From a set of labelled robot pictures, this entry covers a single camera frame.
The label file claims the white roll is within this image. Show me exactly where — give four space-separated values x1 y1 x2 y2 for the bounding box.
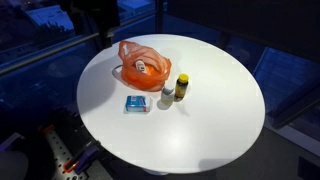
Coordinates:
134 59 148 75

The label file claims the orange plastic bag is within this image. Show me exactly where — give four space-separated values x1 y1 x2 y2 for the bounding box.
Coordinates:
118 40 173 93

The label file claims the small white pill bottle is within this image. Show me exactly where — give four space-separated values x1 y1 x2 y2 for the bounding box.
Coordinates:
160 80 176 107

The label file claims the blue white small box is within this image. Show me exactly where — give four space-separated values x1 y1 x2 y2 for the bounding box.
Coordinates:
125 95 152 114

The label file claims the purple orange clamp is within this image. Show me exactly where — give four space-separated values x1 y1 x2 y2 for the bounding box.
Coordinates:
62 143 101 175

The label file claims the grey metal handrail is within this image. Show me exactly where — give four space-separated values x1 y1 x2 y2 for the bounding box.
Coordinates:
0 31 101 76

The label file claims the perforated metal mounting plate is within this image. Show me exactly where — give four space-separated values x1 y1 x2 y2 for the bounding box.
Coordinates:
44 129 90 180

